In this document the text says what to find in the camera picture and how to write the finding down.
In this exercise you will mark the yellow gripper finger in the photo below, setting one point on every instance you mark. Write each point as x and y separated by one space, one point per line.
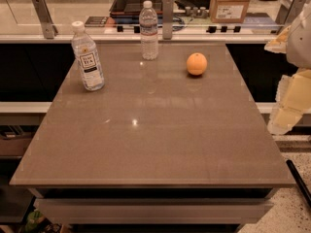
279 44
293 100

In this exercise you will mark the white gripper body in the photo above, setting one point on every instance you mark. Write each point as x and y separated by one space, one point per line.
300 46

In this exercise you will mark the clear plastic water bottle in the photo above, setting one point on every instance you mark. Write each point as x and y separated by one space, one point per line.
148 31

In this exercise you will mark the tea bottle with label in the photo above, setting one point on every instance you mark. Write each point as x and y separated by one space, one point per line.
87 57

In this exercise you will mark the cardboard box with label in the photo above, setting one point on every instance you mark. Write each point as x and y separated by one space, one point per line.
228 11

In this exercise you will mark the orange fruit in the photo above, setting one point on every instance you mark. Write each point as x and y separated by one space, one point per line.
196 64

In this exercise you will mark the black rod on floor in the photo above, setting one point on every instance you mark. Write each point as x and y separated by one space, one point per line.
300 183

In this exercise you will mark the dark open tray box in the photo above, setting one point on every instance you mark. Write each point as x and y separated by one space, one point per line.
137 2

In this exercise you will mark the green object under table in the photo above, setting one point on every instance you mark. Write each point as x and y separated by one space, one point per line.
33 221

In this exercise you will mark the right metal glass bracket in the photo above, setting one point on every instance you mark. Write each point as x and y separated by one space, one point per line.
288 11

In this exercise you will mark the metal glass bracket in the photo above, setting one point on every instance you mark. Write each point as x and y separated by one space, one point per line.
288 11
167 19
48 27

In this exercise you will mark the middle metal glass bracket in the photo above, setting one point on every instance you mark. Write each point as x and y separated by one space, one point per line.
167 19

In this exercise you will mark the left metal glass bracket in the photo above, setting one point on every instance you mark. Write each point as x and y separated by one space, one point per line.
48 27

